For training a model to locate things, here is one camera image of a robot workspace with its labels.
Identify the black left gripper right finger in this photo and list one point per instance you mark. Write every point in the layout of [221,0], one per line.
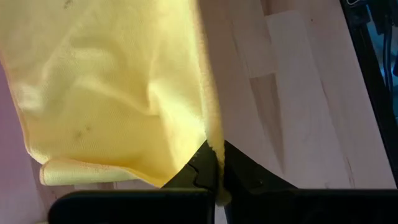
[248,180]

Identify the yellow microfiber towel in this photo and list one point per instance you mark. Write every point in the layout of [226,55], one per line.
[109,93]

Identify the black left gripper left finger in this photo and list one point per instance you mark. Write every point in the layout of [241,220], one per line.
[192,177]

